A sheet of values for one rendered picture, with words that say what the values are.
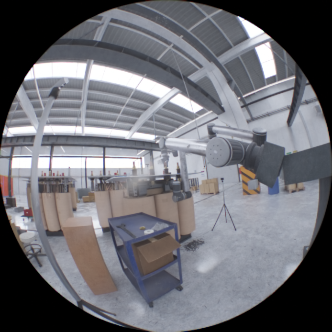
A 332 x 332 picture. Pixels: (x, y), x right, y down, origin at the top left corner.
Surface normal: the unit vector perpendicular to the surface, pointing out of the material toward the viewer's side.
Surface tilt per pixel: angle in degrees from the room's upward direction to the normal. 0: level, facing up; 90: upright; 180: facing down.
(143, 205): 90
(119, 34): 174
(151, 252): 26
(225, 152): 95
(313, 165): 90
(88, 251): 90
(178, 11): 174
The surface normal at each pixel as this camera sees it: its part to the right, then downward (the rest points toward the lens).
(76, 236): 0.61, -0.18
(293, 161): -0.87, 0.03
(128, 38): 0.05, 1.00
